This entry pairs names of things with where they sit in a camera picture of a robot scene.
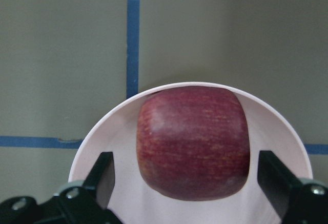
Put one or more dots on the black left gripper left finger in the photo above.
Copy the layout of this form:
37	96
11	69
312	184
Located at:
84	201

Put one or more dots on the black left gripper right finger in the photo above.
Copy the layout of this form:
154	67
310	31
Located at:
294	199

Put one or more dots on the red apple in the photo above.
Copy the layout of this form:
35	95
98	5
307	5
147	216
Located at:
193	143

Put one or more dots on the pink plate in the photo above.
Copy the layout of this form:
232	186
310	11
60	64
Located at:
133	201

